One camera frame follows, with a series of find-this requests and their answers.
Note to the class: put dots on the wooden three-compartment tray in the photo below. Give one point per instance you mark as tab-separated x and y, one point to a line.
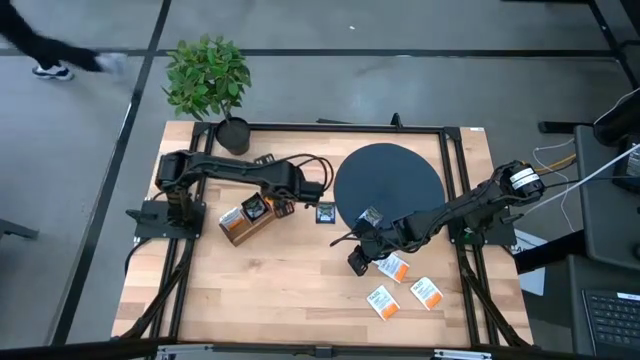
250	231

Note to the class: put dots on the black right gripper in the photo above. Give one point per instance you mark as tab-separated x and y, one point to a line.
382	242

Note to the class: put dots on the dark laptop with keyboard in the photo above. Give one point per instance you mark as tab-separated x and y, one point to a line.
615	320

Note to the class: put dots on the person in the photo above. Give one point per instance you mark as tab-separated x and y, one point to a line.
30	40

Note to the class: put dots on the dark metal foot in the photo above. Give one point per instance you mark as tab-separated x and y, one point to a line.
15	229

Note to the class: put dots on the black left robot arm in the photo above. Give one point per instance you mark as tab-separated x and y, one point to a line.
235	172

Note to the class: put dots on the orange tea packet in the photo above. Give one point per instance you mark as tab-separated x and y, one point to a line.
274	201

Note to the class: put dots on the white paper sheet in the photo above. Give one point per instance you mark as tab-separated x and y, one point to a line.
532	285

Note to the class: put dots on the silver metal bracket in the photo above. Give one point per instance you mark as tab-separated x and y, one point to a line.
185	350
462	355

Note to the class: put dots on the black office chair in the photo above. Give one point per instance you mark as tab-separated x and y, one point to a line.
620	120

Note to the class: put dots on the black desk foot bar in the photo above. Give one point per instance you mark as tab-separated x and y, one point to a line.
550	252
565	127

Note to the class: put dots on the black plant pot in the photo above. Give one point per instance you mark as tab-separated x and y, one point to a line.
233	137

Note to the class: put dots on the dark round plate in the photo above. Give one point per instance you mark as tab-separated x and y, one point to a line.
390	170

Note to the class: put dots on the black aluminium table frame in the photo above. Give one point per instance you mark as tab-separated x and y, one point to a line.
350	127

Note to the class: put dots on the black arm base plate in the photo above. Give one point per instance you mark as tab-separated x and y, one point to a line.
502	237
150	230

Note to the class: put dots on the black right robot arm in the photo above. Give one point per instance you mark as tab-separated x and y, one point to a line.
465	207

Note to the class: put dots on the small black knob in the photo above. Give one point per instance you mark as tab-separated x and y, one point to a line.
396	120

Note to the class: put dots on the dark blue tea packet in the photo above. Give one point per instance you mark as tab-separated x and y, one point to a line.
255	207
370	216
325	212

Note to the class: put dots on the dark grey desk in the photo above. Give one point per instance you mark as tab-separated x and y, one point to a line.
600	225

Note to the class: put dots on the green leafy plant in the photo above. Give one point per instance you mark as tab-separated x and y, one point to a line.
207	75

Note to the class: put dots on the black front crossbar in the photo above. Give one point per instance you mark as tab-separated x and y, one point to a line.
75	352

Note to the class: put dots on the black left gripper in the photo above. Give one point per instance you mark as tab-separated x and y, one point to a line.
305	192

